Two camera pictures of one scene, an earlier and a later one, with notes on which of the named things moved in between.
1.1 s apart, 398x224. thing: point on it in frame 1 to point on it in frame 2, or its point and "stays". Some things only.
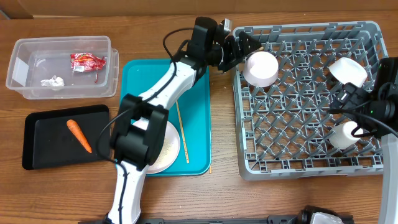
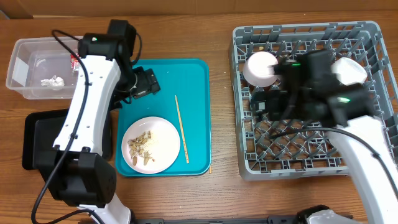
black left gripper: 236,56 to 148,83
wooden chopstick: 183,132 stays
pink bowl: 260,69 stays
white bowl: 349,71 stays
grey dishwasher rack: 283,129 stays
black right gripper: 354,99 to 275,101
